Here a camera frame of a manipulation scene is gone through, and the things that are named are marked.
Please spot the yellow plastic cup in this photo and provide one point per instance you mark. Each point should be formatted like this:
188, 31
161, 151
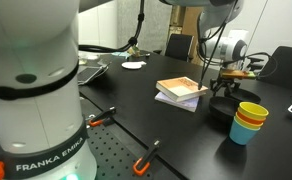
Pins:
253, 110

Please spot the silver laptop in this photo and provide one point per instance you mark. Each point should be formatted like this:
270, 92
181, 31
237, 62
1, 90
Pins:
89, 75

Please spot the white blue book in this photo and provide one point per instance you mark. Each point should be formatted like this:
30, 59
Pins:
177, 102

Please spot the lime plastic cup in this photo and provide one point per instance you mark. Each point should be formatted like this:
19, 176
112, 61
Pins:
247, 125

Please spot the orange plastic cup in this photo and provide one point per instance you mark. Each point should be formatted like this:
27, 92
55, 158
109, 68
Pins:
249, 120

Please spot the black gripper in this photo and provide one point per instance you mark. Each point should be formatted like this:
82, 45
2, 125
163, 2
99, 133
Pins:
229, 66

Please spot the yellow robotics textbook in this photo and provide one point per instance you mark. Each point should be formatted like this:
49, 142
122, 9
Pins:
181, 87

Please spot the black perforated breadboard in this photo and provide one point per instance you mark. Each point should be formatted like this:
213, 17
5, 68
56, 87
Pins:
119, 156

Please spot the orange wrist camera board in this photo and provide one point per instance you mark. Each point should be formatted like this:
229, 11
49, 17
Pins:
239, 74

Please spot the black bowl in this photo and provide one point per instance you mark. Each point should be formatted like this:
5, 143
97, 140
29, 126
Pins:
222, 108
247, 96

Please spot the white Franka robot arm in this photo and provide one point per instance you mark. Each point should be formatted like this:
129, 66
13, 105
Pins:
36, 100

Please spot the white paper plate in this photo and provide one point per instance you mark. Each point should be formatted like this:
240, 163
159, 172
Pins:
131, 65

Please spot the blue plastic cup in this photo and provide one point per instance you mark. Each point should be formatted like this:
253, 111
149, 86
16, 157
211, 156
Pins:
242, 135

